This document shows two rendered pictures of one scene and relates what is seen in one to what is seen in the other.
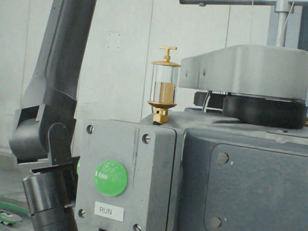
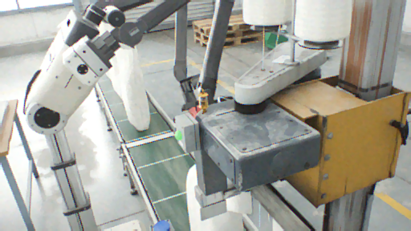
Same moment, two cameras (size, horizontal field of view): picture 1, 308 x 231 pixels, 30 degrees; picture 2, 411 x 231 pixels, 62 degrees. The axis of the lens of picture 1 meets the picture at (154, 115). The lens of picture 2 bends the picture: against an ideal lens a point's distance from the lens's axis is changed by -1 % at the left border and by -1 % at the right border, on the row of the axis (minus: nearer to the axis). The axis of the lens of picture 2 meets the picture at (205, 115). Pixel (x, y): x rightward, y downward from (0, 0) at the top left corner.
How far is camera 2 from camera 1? 70 cm
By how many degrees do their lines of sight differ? 42
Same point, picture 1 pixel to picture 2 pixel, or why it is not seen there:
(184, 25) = not seen: outside the picture
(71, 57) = (213, 61)
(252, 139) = (210, 130)
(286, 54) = (245, 90)
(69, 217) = not seen: hidden behind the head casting
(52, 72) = (205, 69)
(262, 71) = (238, 95)
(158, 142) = (185, 129)
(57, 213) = not seen: hidden behind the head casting
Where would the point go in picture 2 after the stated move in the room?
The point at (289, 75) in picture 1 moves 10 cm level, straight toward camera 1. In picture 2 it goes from (247, 96) to (221, 109)
